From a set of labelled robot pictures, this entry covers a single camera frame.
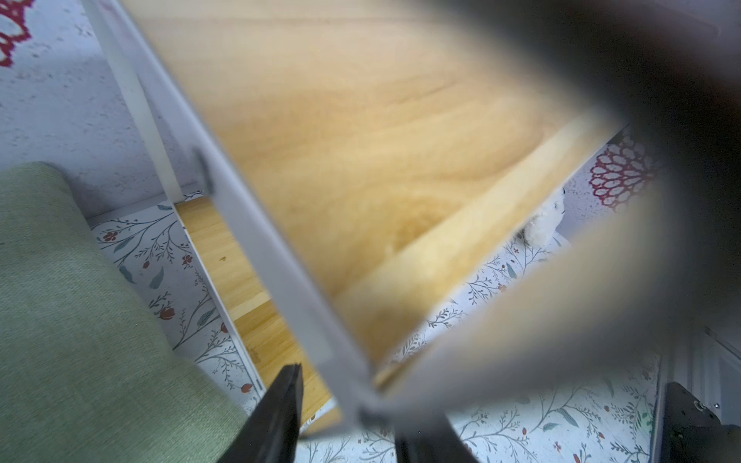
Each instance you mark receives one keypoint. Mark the white teddy bear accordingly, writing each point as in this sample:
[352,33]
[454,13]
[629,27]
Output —
[543,224]

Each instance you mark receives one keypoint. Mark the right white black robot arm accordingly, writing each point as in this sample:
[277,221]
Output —
[690,432]

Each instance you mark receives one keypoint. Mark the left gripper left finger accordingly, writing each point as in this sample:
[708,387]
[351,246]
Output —
[271,432]

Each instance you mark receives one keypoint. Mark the grey square alarm clock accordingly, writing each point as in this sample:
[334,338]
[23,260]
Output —
[630,281]

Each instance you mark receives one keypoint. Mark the green pillow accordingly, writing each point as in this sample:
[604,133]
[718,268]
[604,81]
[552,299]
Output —
[87,374]

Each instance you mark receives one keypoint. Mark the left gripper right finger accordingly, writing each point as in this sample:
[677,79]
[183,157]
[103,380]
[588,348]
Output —
[433,441]

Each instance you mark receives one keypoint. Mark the wooden white-framed two-tier shelf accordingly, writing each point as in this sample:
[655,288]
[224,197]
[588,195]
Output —
[367,156]

